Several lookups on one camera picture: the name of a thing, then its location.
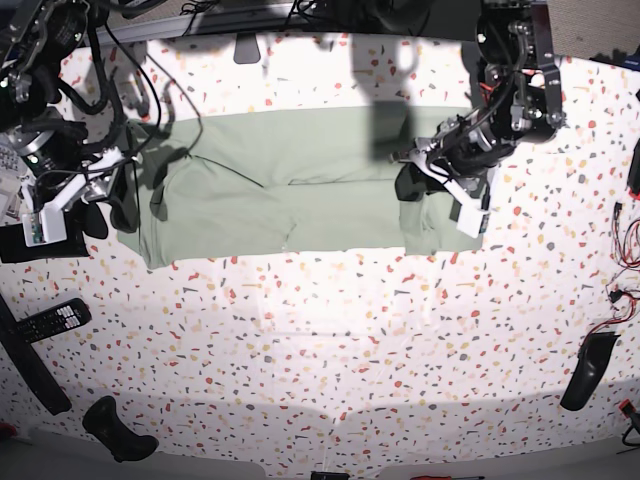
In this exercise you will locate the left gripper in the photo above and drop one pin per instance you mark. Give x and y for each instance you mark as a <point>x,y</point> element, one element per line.
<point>461,150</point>

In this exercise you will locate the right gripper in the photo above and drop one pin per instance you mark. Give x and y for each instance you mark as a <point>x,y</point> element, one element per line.
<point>56,153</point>

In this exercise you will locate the light green T-shirt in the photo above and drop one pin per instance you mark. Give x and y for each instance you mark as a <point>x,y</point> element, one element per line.
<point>287,181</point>

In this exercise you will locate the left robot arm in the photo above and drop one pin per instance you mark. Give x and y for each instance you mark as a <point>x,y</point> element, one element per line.
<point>520,85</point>

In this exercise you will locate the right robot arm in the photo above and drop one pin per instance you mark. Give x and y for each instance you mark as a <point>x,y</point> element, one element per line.
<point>38,37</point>

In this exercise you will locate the black cylindrical roll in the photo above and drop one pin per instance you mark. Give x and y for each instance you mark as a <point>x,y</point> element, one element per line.
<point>14,249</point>

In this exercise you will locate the black TV remote control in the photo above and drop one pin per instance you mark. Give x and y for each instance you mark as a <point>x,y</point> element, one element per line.
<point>56,320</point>

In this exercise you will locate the clear plastic parts box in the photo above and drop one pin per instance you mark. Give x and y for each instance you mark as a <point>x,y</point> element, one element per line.
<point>12,170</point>

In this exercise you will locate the long black bar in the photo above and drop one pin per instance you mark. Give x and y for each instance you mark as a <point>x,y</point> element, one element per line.
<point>29,365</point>

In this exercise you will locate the red black device right edge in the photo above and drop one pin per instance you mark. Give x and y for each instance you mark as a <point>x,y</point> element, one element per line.
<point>633,178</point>

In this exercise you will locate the black game controller grip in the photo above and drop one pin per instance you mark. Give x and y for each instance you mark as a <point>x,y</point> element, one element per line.
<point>102,421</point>

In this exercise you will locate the small black box bottom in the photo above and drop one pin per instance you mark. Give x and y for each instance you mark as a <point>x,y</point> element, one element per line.
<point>319,475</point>

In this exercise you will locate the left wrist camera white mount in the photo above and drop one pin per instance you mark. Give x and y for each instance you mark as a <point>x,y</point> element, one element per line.
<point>474,193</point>

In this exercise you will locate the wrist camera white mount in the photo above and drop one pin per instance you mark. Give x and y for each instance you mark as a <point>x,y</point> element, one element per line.
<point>474,193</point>
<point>44,223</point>

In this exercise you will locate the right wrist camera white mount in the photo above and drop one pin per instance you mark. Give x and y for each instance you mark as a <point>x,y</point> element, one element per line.
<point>44,223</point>

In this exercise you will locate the black curved handle right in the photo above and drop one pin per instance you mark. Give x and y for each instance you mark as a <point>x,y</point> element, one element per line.
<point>593,359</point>

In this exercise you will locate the red handled screwdriver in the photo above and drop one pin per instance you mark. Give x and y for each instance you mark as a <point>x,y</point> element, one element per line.
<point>429,477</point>

